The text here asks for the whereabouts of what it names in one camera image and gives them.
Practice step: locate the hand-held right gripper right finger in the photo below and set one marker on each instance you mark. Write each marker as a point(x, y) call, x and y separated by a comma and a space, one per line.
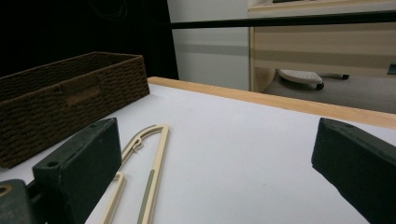
point(358, 168)

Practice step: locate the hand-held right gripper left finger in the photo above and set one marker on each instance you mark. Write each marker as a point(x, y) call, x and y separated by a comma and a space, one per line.
point(77, 168)

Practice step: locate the brown woven basket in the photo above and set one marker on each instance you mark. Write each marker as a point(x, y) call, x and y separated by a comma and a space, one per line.
point(62, 102)

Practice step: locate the beige clothes hanger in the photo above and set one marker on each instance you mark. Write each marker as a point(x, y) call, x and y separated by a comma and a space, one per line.
point(157, 174)

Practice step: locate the white table sheet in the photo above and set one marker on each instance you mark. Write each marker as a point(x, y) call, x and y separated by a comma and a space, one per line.
point(233, 155)

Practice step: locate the light wooden desk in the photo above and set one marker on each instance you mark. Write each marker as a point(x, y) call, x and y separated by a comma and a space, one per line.
point(311, 46)

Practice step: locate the white cabinet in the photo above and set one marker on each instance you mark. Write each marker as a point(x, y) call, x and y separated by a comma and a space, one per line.
point(211, 62)

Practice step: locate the black metal frame bar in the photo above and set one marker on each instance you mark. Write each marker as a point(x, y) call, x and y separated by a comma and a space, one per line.
point(280, 21)

